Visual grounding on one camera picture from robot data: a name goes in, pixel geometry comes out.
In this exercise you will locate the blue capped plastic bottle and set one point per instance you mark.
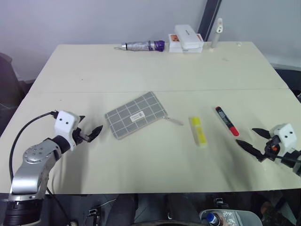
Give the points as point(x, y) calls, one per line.
point(211, 218)

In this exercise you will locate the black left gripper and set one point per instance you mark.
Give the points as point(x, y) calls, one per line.
point(80, 136)

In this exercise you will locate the yellow highlighter pen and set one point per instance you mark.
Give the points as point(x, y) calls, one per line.
point(198, 133)

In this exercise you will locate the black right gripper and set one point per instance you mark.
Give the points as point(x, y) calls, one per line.
point(272, 148)

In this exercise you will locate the silver purple folded umbrella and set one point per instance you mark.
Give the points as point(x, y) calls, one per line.
point(141, 46)

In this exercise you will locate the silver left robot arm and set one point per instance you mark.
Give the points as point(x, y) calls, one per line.
point(30, 174)

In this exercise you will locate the dark slanted pole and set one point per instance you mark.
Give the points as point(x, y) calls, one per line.
point(209, 16)

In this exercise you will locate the black red marker pen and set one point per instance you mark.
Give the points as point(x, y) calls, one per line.
point(226, 120)

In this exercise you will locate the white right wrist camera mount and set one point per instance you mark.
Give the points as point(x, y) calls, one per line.
point(285, 136)

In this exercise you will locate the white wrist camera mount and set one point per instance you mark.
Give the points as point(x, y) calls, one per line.
point(285, 136)
point(64, 124)

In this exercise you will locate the dark furniture edge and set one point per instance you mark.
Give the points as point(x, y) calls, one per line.
point(290, 80)

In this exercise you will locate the dark chair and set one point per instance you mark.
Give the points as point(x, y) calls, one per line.
point(9, 82)

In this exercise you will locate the plastic water bottle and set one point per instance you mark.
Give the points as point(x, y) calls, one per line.
point(242, 217)

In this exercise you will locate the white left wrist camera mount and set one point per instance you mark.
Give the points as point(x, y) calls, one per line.
point(64, 124)

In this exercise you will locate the white oblong case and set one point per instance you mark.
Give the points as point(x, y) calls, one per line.
point(187, 35)

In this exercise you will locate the white box orange print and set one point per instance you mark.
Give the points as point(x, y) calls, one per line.
point(173, 43)

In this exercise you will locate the grey checked zip pouch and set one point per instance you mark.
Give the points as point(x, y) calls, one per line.
point(134, 115)

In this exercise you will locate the white camera post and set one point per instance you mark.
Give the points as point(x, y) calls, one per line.
point(216, 35)

